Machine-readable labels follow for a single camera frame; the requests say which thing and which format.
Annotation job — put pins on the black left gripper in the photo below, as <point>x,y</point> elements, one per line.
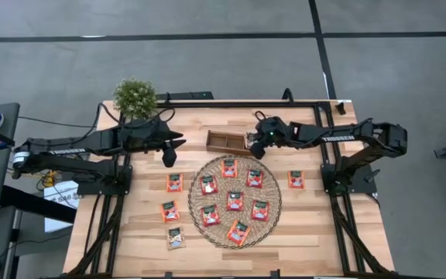
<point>145,135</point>

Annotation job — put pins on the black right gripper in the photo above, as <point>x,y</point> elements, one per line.
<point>273,133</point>

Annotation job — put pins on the beige apple tea sachet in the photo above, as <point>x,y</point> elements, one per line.
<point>249,138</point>
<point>176,238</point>

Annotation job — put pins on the orange peach tea sachet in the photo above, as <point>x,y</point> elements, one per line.
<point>175,183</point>
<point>229,168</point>
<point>296,180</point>
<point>238,232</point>
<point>170,211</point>

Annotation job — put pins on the red strawberry tea sachet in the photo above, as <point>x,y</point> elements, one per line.
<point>210,215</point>
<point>260,210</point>
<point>235,201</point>
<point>209,184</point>
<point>254,178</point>

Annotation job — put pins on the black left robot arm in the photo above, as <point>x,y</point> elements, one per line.
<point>91,141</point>

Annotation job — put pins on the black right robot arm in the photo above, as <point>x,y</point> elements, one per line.
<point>362,135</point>

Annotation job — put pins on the wooden compartment box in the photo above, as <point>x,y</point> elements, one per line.
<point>217,142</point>

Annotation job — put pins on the black rectangular device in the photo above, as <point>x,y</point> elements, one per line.
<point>186,95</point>

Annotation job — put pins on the potted green plant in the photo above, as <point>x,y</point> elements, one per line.
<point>134,98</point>

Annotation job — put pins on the round woven placemat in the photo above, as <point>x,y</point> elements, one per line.
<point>273,193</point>

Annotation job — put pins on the white printed paper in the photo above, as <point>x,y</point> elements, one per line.
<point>58,222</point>

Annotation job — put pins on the black support beam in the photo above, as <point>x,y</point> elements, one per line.
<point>37,203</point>

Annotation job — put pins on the black arched bracket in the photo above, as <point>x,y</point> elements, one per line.
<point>288,96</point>

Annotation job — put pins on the black aluminium table frame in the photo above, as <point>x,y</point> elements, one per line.
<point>238,104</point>

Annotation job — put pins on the black angled bracket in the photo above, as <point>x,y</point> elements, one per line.
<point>340,108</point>

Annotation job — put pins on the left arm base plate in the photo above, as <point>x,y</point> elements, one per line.
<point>91,190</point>

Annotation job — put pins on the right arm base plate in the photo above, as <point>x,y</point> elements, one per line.
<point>358,182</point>

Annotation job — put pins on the black frame clamp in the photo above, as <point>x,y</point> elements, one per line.
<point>275,274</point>
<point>167,275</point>

